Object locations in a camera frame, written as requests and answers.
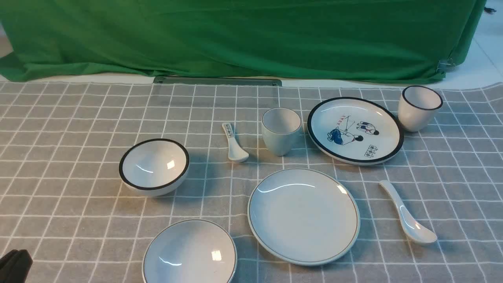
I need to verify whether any small patterned white spoon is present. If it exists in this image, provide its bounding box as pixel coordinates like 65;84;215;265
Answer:
222;122;249;163

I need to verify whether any black-rimmed white bowl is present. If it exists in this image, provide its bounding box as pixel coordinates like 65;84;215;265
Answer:
118;138;190;197

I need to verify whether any pale green ceramic cup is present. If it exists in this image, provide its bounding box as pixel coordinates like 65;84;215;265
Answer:
262;107;303;156

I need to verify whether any grey checked tablecloth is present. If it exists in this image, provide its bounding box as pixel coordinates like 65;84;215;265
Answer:
0;82;503;283

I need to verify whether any plain white ceramic spoon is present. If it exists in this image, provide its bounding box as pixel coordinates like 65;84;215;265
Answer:
379;180;438;245

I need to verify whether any metal cloth clamp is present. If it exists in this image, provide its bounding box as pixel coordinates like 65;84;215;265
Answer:
436;58;457;72

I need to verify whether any black-rimmed illustrated plate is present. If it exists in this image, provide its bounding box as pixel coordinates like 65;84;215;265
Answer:
307;97;404;165

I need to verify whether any green backdrop cloth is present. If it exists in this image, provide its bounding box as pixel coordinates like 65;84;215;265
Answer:
1;0;486;84

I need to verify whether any black-rimmed white cup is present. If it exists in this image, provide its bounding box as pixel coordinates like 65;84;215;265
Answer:
398;85;443;132

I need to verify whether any thin-rimmed white bowl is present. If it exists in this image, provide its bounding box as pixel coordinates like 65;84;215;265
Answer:
142;219;237;283

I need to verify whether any thin-rimmed white plate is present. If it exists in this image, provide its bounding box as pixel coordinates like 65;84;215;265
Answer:
248;168;361;266

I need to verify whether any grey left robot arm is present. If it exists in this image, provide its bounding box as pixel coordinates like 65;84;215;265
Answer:
0;249;33;283

